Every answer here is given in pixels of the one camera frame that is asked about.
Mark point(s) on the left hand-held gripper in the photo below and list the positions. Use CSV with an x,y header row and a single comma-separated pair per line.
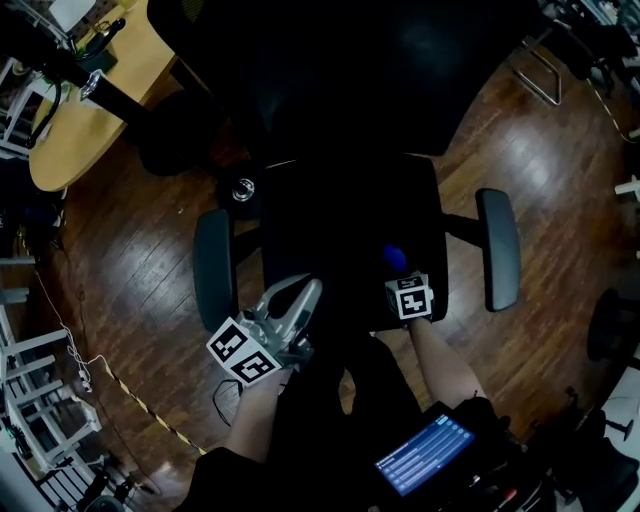
x,y
242,352

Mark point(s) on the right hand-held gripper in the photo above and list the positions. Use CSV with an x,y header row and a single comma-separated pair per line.
x,y
412,302

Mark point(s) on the blue fluffy cloth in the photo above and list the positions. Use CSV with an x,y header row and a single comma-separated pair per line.
x,y
395,257

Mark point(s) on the person's right forearm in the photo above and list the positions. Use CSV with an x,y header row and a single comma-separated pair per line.
x,y
445,360

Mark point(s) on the person's left forearm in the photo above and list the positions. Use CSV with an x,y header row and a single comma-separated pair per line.
x,y
255,420

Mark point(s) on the black chair armrest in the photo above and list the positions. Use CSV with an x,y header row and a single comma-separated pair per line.
x,y
498,250
215,270

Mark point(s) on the black chair wheel base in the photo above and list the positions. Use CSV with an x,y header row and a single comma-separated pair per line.
x,y
243,190

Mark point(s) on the person's black clothing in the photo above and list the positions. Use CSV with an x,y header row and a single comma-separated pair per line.
x,y
310,440

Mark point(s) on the yellow black hazard tape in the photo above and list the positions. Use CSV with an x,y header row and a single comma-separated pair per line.
x,y
165,423

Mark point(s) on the black round stool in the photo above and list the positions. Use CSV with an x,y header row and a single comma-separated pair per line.
x,y
612,325

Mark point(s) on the black mesh chair backrest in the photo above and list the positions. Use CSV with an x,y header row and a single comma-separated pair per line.
x,y
350,65

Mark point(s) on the black chrome cantilever chair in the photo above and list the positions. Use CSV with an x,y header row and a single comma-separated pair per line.
x,y
542,90

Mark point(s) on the white metal rack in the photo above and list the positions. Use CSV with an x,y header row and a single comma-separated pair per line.
x,y
35,345

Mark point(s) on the black coat rack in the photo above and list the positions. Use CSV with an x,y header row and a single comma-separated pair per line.
x,y
115,102

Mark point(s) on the round wooden table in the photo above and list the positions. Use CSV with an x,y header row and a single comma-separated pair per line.
x,y
75,145

